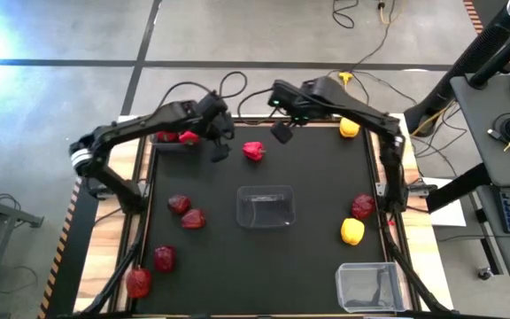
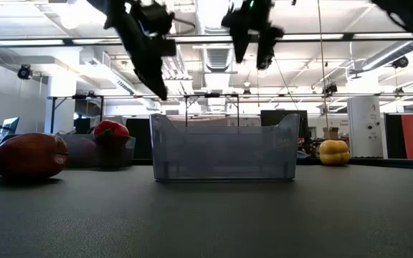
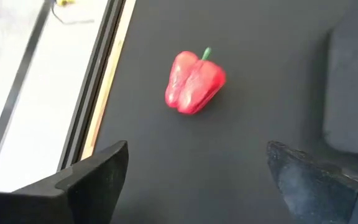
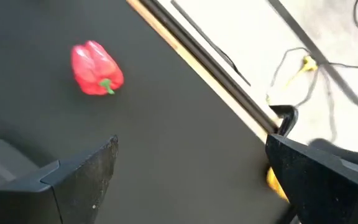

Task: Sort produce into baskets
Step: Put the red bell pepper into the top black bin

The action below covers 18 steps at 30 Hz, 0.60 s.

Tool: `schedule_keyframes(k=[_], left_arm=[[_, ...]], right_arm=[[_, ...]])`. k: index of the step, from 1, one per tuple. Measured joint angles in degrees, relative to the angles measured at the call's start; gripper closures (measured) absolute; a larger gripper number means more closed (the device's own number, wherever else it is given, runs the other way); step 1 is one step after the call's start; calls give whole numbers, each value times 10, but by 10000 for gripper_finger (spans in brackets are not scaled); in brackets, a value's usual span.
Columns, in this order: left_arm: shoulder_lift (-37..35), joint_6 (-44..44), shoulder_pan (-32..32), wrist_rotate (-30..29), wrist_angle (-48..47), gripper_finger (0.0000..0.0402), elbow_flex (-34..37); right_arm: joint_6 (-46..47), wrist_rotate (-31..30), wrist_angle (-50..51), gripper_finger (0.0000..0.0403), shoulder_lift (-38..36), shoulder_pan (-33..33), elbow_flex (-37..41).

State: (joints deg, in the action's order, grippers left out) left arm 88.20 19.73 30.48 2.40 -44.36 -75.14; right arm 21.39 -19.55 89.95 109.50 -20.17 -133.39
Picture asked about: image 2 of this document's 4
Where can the yellow bell pepper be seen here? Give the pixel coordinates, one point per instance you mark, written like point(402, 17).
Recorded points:
point(334, 153)

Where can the black partition panel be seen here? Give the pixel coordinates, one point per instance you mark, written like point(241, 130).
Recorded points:
point(138, 138)

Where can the small black ceiling camera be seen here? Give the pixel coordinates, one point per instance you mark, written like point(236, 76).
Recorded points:
point(330, 89)

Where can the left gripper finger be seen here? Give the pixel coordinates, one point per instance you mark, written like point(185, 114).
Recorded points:
point(154, 84)

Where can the black ceiling spotlight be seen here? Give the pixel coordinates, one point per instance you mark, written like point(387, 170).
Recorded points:
point(24, 72)

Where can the slanted silver ceiling duct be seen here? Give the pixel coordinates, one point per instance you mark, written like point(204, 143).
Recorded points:
point(389, 53)

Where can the black overhead frame bar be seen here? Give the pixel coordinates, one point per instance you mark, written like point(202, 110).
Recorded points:
point(206, 38)

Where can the translucent grey plastic bin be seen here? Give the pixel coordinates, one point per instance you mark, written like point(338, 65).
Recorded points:
point(224, 154)
point(81, 150)

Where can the large dark red bell pepper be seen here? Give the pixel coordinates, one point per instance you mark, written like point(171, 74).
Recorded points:
point(27, 156)

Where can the round black ceiling camera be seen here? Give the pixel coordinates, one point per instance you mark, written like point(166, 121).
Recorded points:
point(401, 62)

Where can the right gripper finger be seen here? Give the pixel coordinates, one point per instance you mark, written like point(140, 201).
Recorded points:
point(240, 43)
point(266, 48)

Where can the computer monitor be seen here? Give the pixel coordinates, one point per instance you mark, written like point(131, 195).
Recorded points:
point(8, 128)

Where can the red bell pepper green stem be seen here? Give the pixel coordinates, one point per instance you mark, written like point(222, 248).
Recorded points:
point(111, 130)

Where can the silver ceiling air duct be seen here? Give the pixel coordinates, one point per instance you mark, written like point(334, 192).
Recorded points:
point(219, 82)

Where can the cardboard box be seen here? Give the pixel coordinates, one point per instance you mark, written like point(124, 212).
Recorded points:
point(331, 133)

